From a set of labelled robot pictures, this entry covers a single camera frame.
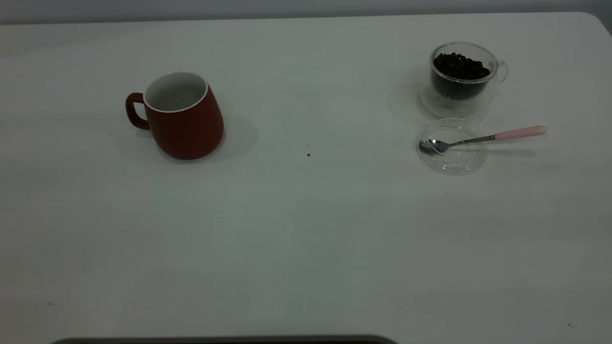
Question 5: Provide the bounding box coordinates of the coffee bean pile in glass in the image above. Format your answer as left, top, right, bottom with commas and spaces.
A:
432, 53, 492, 100

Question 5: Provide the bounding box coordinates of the metal spoon with pink handle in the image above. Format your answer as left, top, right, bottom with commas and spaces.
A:
419, 126, 547, 156

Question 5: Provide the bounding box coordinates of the clear glass saucer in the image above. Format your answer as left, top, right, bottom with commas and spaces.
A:
419, 84, 500, 120

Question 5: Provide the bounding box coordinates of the red ceramic mug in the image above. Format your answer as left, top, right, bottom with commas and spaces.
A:
125, 72, 224, 161

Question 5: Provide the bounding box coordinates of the clear plastic lid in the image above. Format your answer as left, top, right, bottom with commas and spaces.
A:
416, 118, 488, 175

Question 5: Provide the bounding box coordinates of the clear glass cup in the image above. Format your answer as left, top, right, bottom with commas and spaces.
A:
429, 42, 509, 101

